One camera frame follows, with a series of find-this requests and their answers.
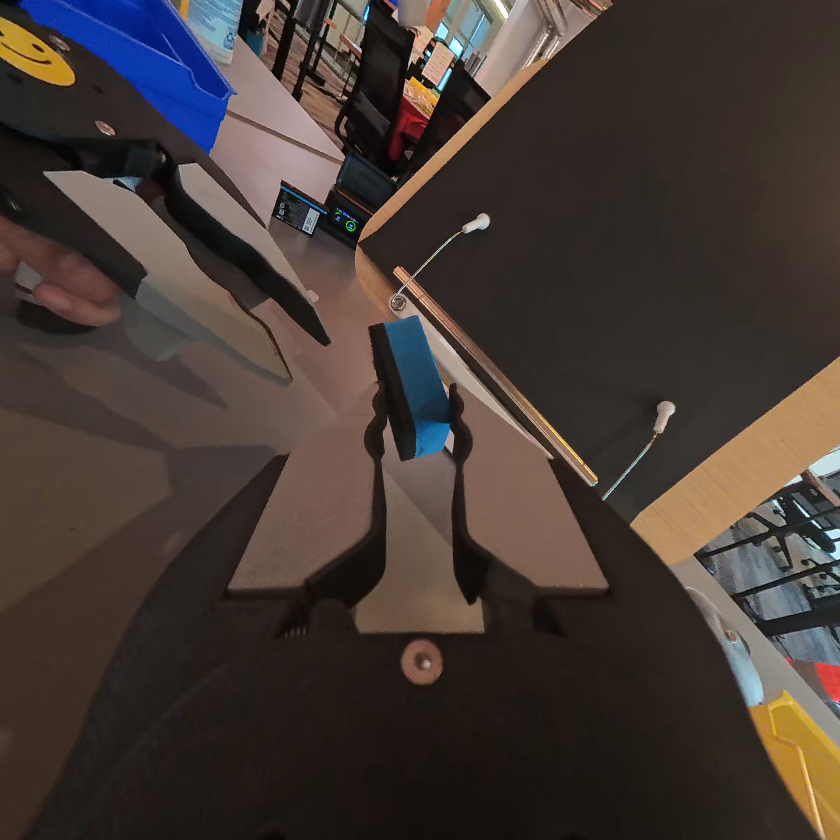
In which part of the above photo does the person's left hand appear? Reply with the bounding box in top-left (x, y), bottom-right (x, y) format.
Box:
top-left (0, 215), bottom-right (123, 328)

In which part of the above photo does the blue whiteboard eraser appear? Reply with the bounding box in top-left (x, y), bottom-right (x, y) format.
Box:
top-left (369, 315), bottom-right (454, 462)

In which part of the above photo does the black office chair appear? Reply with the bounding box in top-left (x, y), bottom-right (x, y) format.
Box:
top-left (400, 61), bottom-right (491, 186)
top-left (333, 13), bottom-right (419, 166)

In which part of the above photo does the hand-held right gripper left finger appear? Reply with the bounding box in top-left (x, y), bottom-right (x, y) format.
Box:
top-left (228, 386), bottom-right (388, 608)

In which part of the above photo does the red cloth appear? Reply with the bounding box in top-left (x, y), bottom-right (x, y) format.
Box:
top-left (387, 97), bottom-right (435, 163)

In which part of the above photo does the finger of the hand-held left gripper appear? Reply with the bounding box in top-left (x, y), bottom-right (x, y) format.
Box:
top-left (163, 163), bottom-right (332, 349)
top-left (43, 169), bottom-right (294, 386)

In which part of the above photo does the yellow storage bin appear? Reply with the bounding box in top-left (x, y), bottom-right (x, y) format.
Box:
top-left (748, 691), bottom-right (840, 840)

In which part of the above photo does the black camera battery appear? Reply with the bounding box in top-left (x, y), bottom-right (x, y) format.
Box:
top-left (271, 180), bottom-right (329, 238)

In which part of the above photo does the blue storage bin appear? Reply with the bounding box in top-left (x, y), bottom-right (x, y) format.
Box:
top-left (20, 0), bottom-right (236, 156)

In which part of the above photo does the black battery charger case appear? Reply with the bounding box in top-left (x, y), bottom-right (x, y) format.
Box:
top-left (323, 151), bottom-right (399, 248)

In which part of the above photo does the black board book stand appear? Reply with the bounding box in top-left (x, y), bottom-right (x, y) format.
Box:
top-left (354, 0), bottom-right (840, 707)

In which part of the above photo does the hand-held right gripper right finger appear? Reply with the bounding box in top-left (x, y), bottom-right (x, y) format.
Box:
top-left (449, 386), bottom-right (610, 605)

